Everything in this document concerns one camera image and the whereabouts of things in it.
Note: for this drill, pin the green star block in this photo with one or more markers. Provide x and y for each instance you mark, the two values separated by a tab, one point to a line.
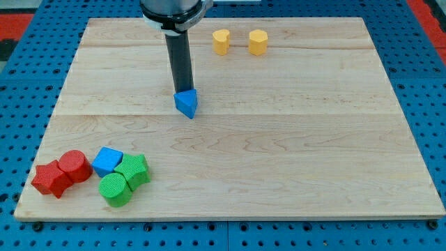
134	168

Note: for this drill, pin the blue triangle block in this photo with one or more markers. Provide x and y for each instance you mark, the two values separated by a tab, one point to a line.
186	102

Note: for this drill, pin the red cylinder block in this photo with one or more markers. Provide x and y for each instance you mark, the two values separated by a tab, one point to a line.
76	166

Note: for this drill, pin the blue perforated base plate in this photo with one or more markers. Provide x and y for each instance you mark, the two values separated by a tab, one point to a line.
35	72

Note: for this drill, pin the red star block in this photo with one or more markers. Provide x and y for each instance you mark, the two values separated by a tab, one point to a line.
51	180

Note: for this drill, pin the yellow heart block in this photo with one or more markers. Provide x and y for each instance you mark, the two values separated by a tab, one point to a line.
221	41

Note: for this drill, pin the wooden board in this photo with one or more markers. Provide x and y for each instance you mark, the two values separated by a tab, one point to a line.
310	130

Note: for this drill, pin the yellow hexagon block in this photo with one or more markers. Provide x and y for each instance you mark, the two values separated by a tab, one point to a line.
258	42

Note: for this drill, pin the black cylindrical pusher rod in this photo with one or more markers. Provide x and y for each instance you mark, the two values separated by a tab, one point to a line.
180	61

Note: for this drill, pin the blue cube block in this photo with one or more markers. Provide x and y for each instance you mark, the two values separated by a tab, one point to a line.
106	160

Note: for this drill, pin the green cylinder block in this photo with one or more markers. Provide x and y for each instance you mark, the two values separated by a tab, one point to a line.
115	190

